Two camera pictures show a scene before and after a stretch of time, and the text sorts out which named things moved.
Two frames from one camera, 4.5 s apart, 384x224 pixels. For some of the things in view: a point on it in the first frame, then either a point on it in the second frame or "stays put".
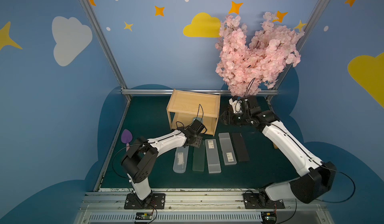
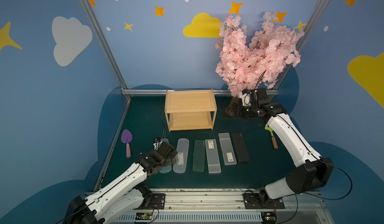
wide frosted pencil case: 212,156 stays put
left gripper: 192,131 to 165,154
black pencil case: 241,151 stays put
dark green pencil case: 198,157 stays put
